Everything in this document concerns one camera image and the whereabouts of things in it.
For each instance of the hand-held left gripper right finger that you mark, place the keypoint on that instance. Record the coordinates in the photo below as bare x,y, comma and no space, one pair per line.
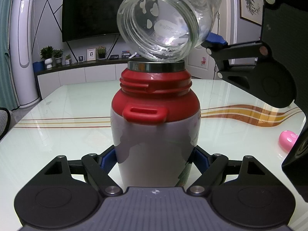
201,160

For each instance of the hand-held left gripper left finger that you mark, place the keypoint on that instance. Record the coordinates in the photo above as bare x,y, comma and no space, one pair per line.
105,160

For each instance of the red and white thermos bottle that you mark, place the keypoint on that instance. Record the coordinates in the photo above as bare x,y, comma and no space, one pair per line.
154,137

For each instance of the clear glass jar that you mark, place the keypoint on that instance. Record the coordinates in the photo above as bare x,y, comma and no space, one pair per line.
168,16

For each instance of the pink spotted bottle cap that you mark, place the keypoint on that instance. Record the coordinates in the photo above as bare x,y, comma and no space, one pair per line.
287,140

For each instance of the framed ink painting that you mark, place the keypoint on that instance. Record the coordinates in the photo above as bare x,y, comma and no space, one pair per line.
251,4

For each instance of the pink pig door sticker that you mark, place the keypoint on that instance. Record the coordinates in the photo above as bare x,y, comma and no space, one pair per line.
202,61

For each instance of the white door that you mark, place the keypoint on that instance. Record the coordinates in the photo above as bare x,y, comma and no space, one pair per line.
201,73

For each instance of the white television cabinet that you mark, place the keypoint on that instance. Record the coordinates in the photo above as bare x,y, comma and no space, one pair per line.
84,77

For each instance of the stack of small boxes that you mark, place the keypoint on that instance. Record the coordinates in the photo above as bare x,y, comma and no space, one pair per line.
125,54

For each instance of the black calculator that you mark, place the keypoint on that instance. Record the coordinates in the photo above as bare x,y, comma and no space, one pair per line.
113,56

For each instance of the tiny potted plant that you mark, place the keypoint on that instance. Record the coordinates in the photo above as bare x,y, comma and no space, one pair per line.
68,59

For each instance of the flowering plant in dark pot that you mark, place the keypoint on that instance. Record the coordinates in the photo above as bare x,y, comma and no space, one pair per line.
101,51

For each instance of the green plant in striped pot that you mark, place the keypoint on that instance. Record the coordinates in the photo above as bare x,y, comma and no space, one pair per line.
58,56

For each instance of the green plant in white pot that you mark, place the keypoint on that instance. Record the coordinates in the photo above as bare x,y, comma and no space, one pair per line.
47,53

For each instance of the black curved television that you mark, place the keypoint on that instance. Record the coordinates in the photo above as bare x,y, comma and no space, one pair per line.
89,16

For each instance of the white tower air conditioner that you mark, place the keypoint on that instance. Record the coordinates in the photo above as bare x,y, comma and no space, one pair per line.
24,53

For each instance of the green curtain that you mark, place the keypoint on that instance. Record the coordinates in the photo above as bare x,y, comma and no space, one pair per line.
6,41

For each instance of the small dark photo frame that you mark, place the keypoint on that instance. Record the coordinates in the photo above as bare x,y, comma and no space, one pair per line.
80,58

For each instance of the white photo frame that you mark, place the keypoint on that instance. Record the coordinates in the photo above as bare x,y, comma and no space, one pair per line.
91,54

